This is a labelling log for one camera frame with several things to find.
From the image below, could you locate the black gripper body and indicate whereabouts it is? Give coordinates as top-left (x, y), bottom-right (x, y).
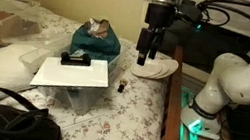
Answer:
top-left (136, 2), bottom-right (175, 53)

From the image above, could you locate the small black-handled brush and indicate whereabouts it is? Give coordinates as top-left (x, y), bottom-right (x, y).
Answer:
top-left (118, 79), bottom-right (128, 93)

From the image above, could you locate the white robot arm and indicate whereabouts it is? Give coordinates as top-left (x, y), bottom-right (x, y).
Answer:
top-left (180, 53), bottom-right (250, 140)

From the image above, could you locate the white round plate stack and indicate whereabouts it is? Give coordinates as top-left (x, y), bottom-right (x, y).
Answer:
top-left (130, 59), bottom-right (179, 80)

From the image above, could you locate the teal green cloth bag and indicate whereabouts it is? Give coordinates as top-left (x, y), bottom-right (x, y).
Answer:
top-left (70, 18), bottom-right (121, 62)

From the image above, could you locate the white clipboard with black clip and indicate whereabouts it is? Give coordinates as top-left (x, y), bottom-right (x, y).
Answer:
top-left (30, 57), bottom-right (109, 88)

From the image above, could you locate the clear plastic storage bin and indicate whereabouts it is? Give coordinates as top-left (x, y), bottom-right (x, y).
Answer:
top-left (12, 27), bottom-right (132, 121)

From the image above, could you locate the floral bed sheet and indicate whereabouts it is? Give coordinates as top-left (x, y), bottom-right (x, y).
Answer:
top-left (0, 0), bottom-right (180, 140)

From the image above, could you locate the white pillow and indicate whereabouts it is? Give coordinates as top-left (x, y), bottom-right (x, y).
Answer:
top-left (0, 44), bottom-right (35, 91)

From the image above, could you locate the wooden bed frame rail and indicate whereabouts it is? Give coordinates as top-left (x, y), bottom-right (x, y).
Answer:
top-left (160, 46), bottom-right (183, 140)

